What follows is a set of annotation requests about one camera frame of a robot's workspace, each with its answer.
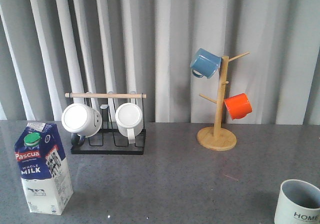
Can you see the wooden mug tree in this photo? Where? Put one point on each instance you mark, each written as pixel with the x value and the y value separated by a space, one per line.
pixel 215 137

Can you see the white smiley mug on rack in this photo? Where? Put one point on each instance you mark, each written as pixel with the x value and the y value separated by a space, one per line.
pixel 81 121

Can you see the Pascual whole milk carton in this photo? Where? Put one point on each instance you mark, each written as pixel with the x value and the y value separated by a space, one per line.
pixel 44 170

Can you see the blue enamel mug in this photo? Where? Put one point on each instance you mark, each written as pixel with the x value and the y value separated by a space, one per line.
pixel 205 64

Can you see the black wire mug rack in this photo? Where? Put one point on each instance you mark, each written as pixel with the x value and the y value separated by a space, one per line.
pixel 108 140

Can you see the white HOME cup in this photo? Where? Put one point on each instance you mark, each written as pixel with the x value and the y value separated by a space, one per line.
pixel 298 203

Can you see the white ribbed mug on rack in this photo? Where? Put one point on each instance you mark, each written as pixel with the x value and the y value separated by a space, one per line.
pixel 129 119

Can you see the orange enamel mug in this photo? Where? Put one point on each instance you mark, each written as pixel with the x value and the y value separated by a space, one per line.
pixel 238 106

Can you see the grey pleated curtain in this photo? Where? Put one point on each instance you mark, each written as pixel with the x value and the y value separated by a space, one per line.
pixel 50 47

